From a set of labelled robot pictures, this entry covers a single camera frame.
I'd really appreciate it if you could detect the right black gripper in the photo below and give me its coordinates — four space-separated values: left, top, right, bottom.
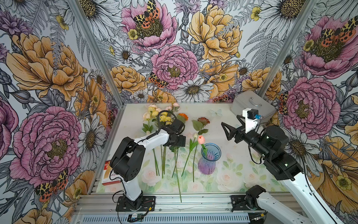
221 116 273 158

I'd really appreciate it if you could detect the pink tulip stem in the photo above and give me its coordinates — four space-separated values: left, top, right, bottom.
198 135 208 157

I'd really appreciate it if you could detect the pale pink rose spray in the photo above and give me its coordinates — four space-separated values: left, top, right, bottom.
148 105 162 113

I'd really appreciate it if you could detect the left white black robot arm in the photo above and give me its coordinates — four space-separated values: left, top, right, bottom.
110 119 186 212

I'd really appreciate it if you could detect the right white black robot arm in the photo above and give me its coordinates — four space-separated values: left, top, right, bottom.
222 122 342 224

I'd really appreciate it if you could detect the blue purple glass vase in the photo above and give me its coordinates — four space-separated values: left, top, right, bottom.
198 143 222 175

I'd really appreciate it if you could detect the white tulip right stem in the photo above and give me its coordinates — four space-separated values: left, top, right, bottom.
181 133 199 176

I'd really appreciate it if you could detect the yellow rose bunch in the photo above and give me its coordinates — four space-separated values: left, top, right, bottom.
150 110 174 179

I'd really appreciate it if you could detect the orange gerbera stem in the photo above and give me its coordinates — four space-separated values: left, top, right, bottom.
177 113 188 124

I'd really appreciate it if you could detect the dark red gerbera stem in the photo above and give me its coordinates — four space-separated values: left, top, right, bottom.
192 117 210 183

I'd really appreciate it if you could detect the pink rosebud spray stem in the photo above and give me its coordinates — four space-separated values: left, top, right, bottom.
166 102 180 113

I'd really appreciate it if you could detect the peach rose stem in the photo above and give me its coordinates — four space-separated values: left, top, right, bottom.
142 112 154 134

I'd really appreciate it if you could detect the silver first aid case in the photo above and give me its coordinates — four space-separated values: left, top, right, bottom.
230 91 277 123

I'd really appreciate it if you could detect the red white bandage box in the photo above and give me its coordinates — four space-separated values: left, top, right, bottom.
101 161 122 186

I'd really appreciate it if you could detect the green circuit board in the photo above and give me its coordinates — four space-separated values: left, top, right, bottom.
127 214 143 223

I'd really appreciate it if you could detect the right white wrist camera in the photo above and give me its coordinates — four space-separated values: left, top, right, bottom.
242 108 262 133

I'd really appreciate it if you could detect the black corrugated cable hose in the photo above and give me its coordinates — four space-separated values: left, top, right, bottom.
156 110 186 135

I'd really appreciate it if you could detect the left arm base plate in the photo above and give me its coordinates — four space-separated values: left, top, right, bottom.
116 196 156 212

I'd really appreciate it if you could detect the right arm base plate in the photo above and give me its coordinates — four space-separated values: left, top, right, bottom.
230 195 263 212

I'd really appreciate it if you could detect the aluminium front rail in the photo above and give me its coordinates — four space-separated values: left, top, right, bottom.
73 192 314 215

